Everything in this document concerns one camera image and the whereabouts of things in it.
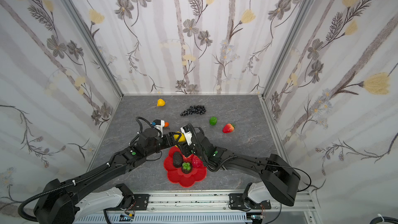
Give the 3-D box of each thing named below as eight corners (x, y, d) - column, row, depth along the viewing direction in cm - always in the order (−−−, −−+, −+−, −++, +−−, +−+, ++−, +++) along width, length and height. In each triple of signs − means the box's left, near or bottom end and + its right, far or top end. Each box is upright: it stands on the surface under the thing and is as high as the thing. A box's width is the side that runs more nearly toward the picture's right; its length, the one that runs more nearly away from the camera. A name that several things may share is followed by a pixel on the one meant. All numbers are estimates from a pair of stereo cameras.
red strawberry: (223, 133, 102) (224, 129, 98) (222, 127, 105) (223, 123, 101) (234, 133, 102) (235, 129, 98) (233, 127, 105) (234, 123, 101)
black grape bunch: (181, 116, 111) (180, 111, 107) (182, 109, 114) (181, 105, 111) (205, 116, 111) (206, 111, 107) (205, 110, 115) (205, 105, 111)
